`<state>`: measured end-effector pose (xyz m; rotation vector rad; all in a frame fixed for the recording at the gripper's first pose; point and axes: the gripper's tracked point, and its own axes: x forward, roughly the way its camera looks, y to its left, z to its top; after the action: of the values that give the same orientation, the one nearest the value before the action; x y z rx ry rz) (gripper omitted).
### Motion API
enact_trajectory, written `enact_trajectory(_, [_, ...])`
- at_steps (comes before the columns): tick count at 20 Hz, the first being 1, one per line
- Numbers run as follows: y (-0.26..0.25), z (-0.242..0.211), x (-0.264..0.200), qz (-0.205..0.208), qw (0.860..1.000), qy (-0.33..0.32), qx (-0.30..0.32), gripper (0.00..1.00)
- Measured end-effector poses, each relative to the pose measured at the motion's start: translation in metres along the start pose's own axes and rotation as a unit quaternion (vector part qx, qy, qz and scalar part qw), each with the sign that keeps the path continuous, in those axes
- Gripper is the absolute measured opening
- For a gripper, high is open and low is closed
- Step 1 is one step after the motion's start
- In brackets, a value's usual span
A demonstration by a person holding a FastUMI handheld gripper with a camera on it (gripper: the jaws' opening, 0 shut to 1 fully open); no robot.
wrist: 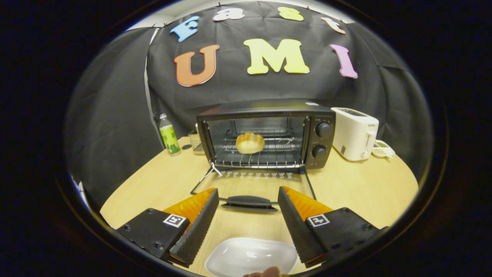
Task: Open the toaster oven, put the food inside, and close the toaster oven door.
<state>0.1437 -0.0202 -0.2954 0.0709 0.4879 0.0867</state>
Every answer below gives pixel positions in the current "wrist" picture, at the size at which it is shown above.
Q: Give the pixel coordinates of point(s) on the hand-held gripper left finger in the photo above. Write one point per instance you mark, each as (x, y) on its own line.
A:
(198, 231)

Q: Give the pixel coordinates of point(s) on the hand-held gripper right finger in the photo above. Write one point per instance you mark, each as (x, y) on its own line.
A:
(298, 231)

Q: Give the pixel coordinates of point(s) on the black toaster oven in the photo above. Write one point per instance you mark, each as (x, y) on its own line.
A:
(324, 146)

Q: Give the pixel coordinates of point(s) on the golden bread roll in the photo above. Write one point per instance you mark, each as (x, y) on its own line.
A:
(250, 143)

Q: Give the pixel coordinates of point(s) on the white pop-up toaster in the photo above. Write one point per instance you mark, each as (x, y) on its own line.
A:
(353, 134)

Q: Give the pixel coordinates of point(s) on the white square plate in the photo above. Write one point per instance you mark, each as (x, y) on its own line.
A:
(246, 256)

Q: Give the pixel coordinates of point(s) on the green label plastic bottle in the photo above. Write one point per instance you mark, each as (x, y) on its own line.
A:
(169, 138)

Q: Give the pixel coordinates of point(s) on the white divided snack dish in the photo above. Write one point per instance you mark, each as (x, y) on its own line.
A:
(382, 151)

